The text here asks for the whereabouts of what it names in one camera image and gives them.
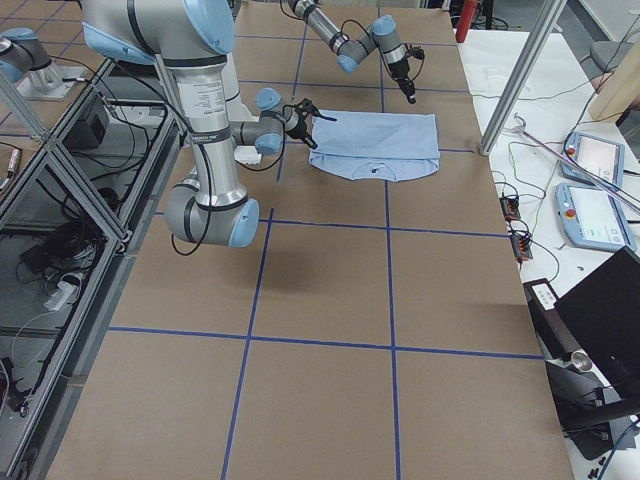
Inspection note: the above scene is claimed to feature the far teach pendant tablet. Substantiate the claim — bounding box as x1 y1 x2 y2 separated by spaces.
561 132 625 187

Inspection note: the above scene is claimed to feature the floor cable bundle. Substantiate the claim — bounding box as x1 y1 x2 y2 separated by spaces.
14 184 131 311

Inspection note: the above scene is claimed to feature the small electronics board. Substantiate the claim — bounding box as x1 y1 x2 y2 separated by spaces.
510 230 533 264
499 196 521 221

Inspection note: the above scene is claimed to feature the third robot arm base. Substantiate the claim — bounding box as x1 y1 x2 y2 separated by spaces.
1 27 85 101

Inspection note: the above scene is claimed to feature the teach pendant tablet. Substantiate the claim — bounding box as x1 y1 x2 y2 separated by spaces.
555 183 637 252
561 132 625 187

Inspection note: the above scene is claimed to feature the red cylinder object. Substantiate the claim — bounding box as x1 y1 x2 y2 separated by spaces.
455 0 478 44

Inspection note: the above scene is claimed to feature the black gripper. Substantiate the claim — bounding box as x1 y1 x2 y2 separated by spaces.
287 112 318 150
388 57 416 104

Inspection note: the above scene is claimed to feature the reacher grabber stick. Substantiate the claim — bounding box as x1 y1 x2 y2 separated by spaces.
514 113 639 214

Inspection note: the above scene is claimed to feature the light blue t-shirt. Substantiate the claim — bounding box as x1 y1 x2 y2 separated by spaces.
309 110 440 182

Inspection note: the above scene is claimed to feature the near teach pendant tablet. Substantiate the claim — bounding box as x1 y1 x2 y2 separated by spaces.
555 183 637 252

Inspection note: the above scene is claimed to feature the aluminium frame post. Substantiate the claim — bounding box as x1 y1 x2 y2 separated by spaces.
479 0 567 156

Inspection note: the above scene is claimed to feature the black monitor on stand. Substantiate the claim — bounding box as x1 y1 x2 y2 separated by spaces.
524 247 639 460

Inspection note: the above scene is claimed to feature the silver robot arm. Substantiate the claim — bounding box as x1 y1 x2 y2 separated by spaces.
82 1 317 248
280 0 425 104

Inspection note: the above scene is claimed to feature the aluminium frame rack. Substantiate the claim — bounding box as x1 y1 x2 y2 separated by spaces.
1 58 179 479

